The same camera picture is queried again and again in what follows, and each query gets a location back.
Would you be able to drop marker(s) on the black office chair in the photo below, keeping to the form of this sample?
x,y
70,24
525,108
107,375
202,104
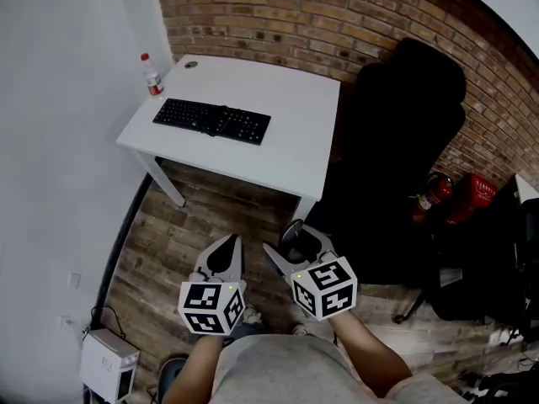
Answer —
x,y
400,141

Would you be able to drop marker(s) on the person's left forearm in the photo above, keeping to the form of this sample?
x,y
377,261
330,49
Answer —
x,y
193,368

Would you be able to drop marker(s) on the white box appliance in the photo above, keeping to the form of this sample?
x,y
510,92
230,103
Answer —
x,y
107,362

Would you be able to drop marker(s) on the white wall socket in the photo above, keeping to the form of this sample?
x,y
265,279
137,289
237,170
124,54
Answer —
x,y
74,280
65,321

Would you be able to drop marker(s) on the black bag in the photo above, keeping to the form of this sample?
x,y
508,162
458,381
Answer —
x,y
476,267

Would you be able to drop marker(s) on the black stand leg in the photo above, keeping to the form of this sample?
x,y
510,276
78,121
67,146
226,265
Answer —
x,y
410,307

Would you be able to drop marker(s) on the red fire extinguisher box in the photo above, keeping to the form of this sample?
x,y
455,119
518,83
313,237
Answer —
x,y
473,198

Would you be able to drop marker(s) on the person's right forearm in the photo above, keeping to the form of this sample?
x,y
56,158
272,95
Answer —
x,y
370,352

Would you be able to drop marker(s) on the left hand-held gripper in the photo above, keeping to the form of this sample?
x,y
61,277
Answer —
x,y
210,305

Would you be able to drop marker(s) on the person's right shoe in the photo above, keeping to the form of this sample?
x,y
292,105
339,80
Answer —
x,y
300,330

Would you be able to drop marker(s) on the white desk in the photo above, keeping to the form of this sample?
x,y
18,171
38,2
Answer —
x,y
278,107

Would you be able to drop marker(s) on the dark round stool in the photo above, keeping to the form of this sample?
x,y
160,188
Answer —
x,y
172,373

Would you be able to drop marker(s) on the grey round desk grommet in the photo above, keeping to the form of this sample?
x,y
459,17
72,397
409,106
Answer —
x,y
191,64

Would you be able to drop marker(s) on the person's shoe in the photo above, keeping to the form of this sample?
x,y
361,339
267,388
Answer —
x,y
300,330
252,315

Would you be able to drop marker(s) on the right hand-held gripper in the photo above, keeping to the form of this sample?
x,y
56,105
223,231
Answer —
x,y
326,286

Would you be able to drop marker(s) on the person's grey shirt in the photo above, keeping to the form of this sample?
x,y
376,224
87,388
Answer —
x,y
286,373

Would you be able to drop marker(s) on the red fire extinguisher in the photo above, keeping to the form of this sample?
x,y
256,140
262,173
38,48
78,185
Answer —
x,y
433,194

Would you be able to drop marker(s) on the grey computer mouse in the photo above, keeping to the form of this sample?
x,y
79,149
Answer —
x,y
295,238

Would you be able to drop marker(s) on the person's left shoe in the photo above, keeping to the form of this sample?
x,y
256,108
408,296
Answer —
x,y
252,315

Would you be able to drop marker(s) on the black keyboard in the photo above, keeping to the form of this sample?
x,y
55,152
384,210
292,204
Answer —
x,y
181,114

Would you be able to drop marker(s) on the white side table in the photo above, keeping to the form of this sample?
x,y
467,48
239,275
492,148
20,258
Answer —
x,y
528,189

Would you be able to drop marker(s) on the clear bottle with red cap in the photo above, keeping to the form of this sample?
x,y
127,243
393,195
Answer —
x,y
152,80

